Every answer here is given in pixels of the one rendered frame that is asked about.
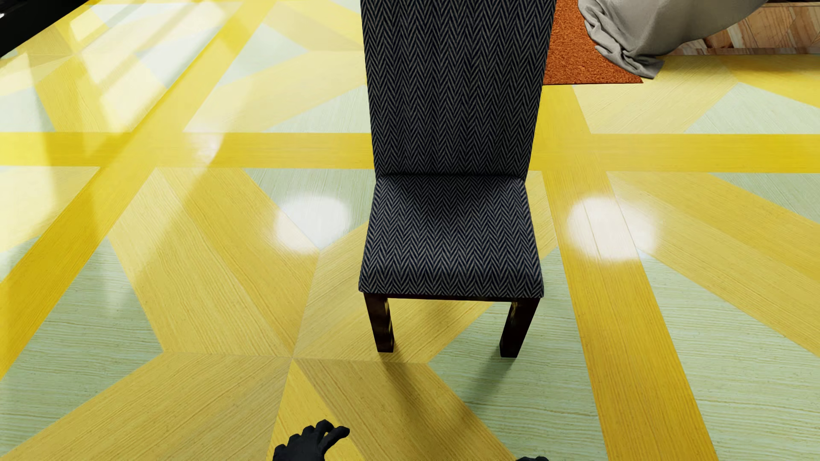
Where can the beige draped blanket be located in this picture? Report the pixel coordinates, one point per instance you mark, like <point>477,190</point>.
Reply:
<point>647,25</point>

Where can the wooden bed frame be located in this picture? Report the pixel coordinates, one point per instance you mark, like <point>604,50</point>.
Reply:
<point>762,32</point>

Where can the orange rug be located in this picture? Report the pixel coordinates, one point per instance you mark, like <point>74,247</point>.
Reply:
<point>576,54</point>

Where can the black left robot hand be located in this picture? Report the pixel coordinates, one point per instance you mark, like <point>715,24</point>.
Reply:
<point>311,444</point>

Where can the black furniture edge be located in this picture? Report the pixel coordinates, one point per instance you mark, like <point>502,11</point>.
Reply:
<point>29,19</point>

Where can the grey herringbone fabric chair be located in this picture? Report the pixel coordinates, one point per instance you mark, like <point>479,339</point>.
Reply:
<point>451,192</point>

